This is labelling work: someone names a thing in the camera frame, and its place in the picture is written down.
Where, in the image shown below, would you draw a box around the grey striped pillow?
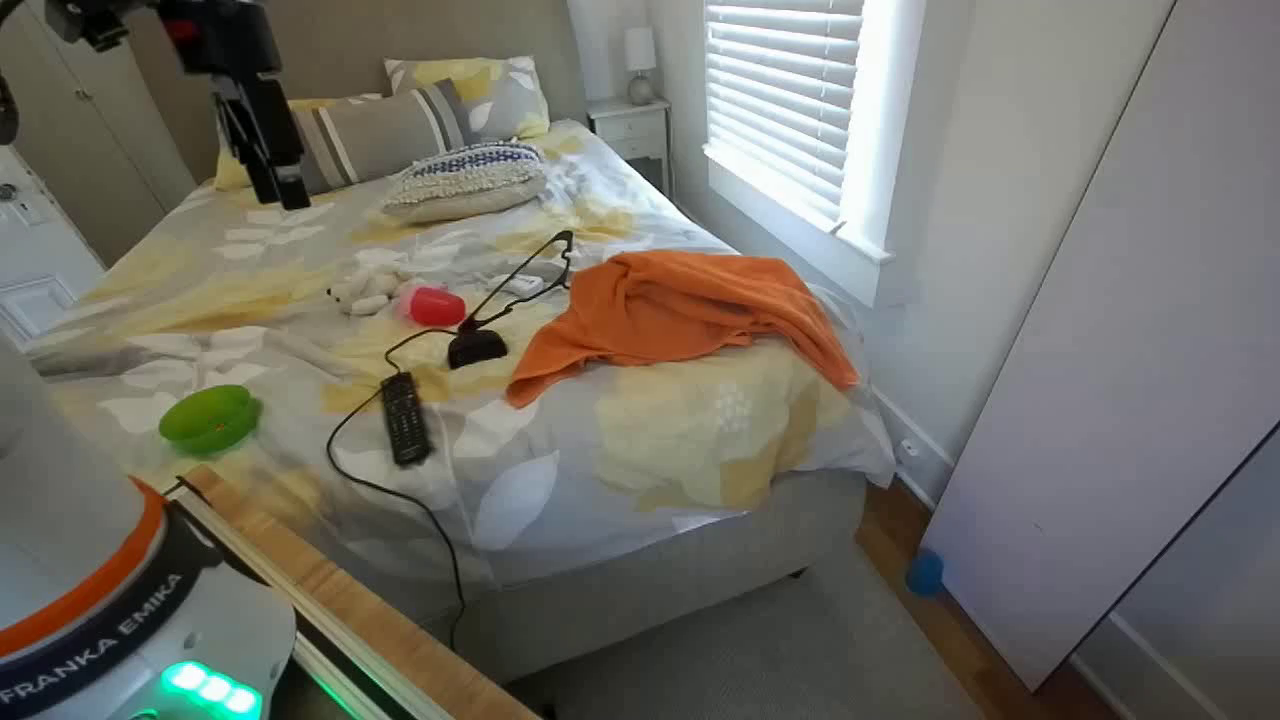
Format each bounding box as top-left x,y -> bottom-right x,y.
210,75 -> 477,196

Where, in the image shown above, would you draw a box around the black mouse cable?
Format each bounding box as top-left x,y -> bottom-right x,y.
318,318 -> 470,647

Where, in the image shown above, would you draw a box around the grey bed headboard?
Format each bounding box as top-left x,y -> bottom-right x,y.
124,0 -> 592,184

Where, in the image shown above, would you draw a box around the pink cup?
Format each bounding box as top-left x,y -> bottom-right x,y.
398,282 -> 470,330

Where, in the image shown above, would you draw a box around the grey upholstered bed frame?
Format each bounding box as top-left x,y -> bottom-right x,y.
447,462 -> 871,688

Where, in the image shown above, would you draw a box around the white table lamp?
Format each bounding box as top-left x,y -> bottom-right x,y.
617,18 -> 663,111

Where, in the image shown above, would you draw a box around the white wardrobe cabinet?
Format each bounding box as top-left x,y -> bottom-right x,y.
921,0 -> 1280,692

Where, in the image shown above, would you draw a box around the blue ball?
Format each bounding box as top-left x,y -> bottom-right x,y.
904,546 -> 953,599

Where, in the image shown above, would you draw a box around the orange cloth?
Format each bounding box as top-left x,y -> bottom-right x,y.
501,246 -> 865,410

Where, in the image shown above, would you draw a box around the white window frame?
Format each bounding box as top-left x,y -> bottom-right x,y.
696,0 -> 930,311

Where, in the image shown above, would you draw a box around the white window blinds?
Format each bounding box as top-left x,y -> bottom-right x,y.
699,0 -> 867,233

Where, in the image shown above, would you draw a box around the white nightstand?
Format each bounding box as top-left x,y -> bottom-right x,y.
582,97 -> 675,193

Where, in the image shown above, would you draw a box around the white plush toy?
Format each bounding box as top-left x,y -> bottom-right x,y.
323,261 -> 412,318

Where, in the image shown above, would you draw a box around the bed with cream sheets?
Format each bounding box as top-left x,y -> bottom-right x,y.
25,117 -> 901,632

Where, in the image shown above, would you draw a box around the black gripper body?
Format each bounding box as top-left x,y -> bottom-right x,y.
207,58 -> 308,180

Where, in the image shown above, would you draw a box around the green plastic bowl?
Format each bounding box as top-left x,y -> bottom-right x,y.
156,378 -> 263,458

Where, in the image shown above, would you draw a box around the blue white knit pillow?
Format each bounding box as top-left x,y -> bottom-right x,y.
377,139 -> 550,226

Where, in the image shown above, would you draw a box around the yellow grey floral pillow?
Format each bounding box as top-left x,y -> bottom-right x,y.
383,53 -> 550,145

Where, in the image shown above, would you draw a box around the black remote control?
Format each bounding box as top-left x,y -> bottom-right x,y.
377,369 -> 434,473

